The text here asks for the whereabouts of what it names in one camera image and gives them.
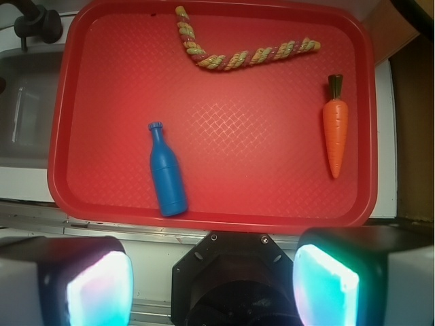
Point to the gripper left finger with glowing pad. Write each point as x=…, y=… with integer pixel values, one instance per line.
x=65, y=281

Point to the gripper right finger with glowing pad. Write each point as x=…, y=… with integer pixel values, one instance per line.
x=369, y=275

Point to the blue toy bottle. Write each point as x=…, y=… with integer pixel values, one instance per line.
x=166, y=174

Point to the orange toy carrot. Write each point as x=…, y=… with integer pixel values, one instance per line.
x=335, y=116

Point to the red plastic tray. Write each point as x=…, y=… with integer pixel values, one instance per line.
x=250, y=142

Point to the grey toy sink basin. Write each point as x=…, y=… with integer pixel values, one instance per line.
x=27, y=104

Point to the black toy sink faucet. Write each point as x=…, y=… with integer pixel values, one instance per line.
x=37, y=21

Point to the multicolour twisted rope toy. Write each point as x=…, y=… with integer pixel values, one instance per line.
x=238, y=60

